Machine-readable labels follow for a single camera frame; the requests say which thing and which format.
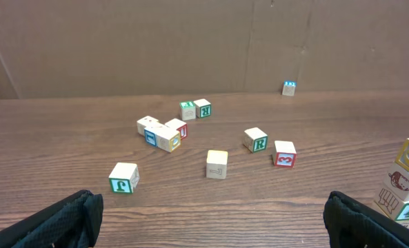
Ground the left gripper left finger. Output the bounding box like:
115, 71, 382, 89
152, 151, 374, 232
0, 189, 103, 248

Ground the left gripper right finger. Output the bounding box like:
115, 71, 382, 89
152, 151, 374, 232
323, 191, 409, 248

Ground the green number four block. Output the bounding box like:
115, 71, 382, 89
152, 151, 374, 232
374, 187, 409, 221

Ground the blue top picture block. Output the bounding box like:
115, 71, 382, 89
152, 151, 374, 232
383, 163, 409, 201

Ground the green J letter block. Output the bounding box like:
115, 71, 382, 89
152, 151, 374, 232
108, 163, 140, 194

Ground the red number three block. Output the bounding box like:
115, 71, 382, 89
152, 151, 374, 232
272, 141, 297, 168

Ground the blue side cluster block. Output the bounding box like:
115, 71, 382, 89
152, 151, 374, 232
143, 123, 165, 147

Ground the yellow side cluster block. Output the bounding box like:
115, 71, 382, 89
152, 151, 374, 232
154, 127, 181, 152

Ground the plain picture block left cluster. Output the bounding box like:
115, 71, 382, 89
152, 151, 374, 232
137, 116, 159, 136

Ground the green R centre block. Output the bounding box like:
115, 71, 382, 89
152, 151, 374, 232
243, 127, 268, 153

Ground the red side cluster block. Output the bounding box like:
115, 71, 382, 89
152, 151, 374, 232
165, 118, 188, 140

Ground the yellow top number seven block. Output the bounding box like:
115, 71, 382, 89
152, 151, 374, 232
206, 150, 228, 179

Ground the blue letter block far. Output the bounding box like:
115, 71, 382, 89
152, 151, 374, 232
282, 81, 297, 96

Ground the green top letter block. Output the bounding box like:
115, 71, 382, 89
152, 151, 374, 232
179, 101, 196, 121

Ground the green R side block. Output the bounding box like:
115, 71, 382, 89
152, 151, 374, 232
193, 99, 212, 118

